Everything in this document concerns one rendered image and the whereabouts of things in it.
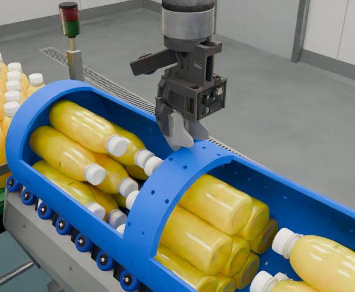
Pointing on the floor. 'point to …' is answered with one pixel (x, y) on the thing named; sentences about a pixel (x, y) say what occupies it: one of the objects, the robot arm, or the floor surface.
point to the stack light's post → (75, 65)
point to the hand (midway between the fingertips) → (177, 146)
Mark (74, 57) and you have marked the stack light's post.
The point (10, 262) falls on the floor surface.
